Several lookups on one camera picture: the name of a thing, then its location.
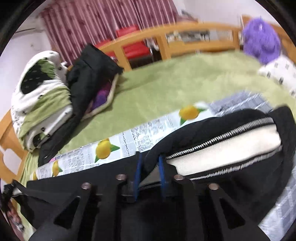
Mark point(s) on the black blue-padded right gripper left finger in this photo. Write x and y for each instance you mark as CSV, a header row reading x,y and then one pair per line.
x,y
90,208

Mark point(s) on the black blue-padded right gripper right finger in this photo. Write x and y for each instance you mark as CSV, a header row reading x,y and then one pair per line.
x,y
210,214

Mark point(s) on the black pants with white stripe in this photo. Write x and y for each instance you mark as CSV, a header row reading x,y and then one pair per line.
x,y
203,151

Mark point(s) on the grey checked cloth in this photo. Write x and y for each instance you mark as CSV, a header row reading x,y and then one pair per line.
x,y
268,194

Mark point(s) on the fruit-print plastic mat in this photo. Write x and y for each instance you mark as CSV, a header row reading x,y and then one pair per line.
x,y
138,139

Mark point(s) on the white green folded quilt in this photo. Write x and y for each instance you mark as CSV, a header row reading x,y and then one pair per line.
x,y
40,103

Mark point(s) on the green bed blanket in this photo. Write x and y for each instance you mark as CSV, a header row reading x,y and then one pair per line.
x,y
155,90

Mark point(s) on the black folded jacket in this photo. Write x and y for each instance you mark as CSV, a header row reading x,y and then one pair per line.
x,y
85,79

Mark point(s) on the white flower-print pillow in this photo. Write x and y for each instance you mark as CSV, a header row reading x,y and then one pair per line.
x,y
282,71

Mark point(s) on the red chair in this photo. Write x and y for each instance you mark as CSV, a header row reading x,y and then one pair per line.
x,y
135,51

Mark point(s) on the clutter pile behind bed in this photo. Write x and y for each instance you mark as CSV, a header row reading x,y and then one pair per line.
x,y
196,36

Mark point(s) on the purple plush toy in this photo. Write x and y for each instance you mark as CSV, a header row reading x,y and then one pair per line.
x,y
261,41

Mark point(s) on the maroon striped curtain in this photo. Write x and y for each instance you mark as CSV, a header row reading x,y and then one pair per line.
x,y
71,25

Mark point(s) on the wooden bed frame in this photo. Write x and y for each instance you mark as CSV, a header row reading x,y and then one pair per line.
x,y
167,50

